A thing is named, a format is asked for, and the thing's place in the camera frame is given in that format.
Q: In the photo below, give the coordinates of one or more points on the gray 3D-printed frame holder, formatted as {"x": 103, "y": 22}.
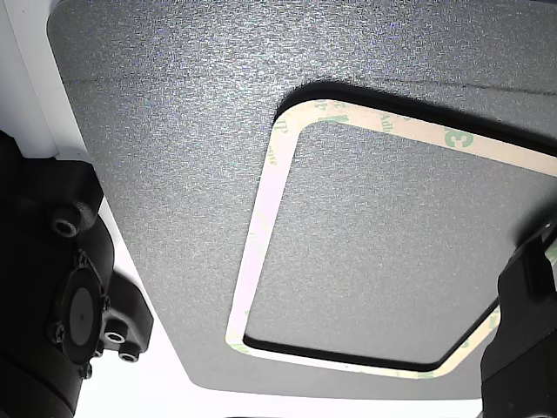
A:
{"x": 174, "y": 130}

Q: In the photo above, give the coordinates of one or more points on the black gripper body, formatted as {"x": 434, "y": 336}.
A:
{"x": 39, "y": 261}

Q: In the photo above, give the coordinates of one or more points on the white profile rail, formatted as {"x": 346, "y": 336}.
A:
{"x": 26, "y": 65}

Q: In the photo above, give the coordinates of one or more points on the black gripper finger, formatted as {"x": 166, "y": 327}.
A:
{"x": 526, "y": 326}

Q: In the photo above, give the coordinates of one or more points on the beige adhesive tape backing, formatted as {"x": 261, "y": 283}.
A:
{"x": 265, "y": 217}

